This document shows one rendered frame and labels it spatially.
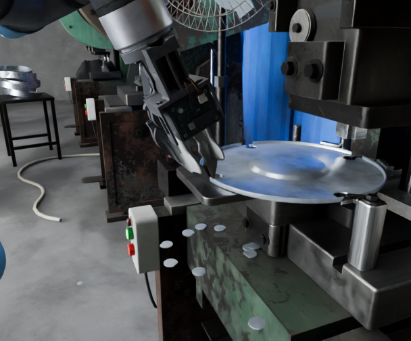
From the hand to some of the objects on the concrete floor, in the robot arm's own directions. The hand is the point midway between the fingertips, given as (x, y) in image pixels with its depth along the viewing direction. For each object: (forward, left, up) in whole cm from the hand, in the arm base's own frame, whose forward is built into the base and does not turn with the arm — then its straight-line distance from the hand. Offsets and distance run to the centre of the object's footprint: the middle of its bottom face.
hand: (205, 170), depth 54 cm
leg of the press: (+37, +33, -80) cm, 94 cm away
